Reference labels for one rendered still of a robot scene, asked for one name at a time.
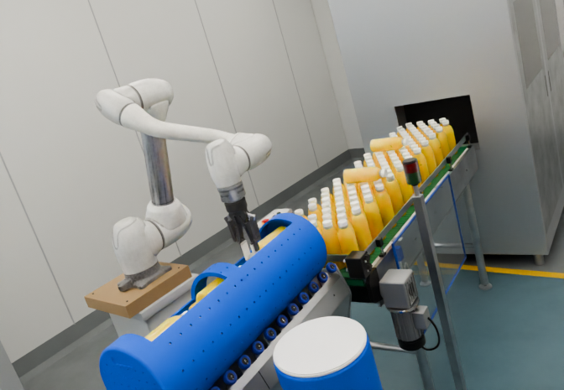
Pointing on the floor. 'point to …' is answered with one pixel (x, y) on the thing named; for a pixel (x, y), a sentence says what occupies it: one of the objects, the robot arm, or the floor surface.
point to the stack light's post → (439, 290)
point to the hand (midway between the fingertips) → (251, 251)
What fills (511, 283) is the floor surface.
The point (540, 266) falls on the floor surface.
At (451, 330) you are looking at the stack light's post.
